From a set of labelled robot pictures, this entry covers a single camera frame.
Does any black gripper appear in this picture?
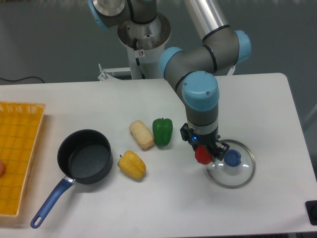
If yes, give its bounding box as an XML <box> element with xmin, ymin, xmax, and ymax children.
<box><xmin>180</xmin><ymin>123</ymin><xmax>229</xmax><ymax>163</ymax></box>

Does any red bell pepper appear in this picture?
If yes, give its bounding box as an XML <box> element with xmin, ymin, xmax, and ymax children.
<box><xmin>195</xmin><ymin>145</ymin><xmax>212</xmax><ymax>165</ymax></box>

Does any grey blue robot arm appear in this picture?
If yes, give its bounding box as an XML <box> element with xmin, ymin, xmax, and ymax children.
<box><xmin>88</xmin><ymin>0</ymin><xmax>252</xmax><ymax>165</ymax></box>

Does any green bell pepper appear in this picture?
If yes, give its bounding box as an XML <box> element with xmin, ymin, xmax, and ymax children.
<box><xmin>152</xmin><ymin>118</ymin><xmax>173</xmax><ymax>147</ymax></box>

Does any yellow bell pepper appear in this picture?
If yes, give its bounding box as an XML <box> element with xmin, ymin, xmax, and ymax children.
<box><xmin>117</xmin><ymin>150</ymin><xmax>147</xmax><ymax>180</ymax></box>

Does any glass lid blue knob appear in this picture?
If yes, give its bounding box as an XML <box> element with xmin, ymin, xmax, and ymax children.
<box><xmin>205</xmin><ymin>139</ymin><xmax>256</xmax><ymax>189</ymax></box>

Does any beige bread loaf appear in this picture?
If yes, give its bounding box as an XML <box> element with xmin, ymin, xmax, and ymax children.
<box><xmin>129</xmin><ymin>120</ymin><xmax>155</xmax><ymax>151</ymax></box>

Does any black device at table edge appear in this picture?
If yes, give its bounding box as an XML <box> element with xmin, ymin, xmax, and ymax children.
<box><xmin>305</xmin><ymin>200</ymin><xmax>317</xmax><ymax>226</ymax></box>

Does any yellow wicker basket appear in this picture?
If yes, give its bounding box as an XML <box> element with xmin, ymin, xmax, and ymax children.
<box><xmin>0</xmin><ymin>101</ymin><xmax>46</xmax><ymax>217</ymax></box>

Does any orange object in basket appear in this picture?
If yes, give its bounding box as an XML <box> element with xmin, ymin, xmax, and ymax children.
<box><xmin>0</xmin><ymin>160</ymin><xmax>5</xmax><ymax>176</ymax></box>

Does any black pot blue handle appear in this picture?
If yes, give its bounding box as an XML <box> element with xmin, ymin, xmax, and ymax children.
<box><xmin>30</xmin><ymin>129</ymin><xmax>113</xmax><ymax>229</ymax></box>

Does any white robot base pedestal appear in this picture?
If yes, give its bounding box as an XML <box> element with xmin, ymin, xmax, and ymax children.
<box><xmin>117</xmin><ymin>12</ymin><xmax>171</xmax><ymax>79</ymax></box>

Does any white metal table bracket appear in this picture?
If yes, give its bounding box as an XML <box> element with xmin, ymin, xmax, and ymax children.
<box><xmin>97</xmin><ymin>63</ymin><xmax>132</xmax><ymax>81</ymax></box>

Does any black cable on floor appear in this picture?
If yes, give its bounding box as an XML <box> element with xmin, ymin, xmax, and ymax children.
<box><xmin>0</xmin><ymin>76</ymin><xmax>45</xmax><ymax>83</ymax></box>

